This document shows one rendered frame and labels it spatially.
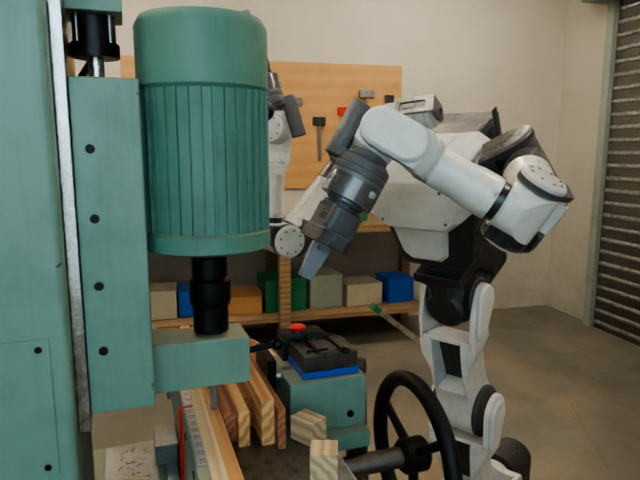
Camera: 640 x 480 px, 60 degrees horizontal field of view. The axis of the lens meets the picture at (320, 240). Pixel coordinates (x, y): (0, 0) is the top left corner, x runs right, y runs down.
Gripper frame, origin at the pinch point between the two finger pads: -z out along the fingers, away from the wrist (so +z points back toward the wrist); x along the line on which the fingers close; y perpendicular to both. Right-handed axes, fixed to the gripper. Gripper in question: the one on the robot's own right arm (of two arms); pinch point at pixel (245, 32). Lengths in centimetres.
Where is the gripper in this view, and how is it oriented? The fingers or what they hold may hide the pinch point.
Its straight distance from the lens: 137.9
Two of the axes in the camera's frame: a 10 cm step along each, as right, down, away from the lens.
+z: 2.8, 9.6, 0.8
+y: -9.3, 2.9, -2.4
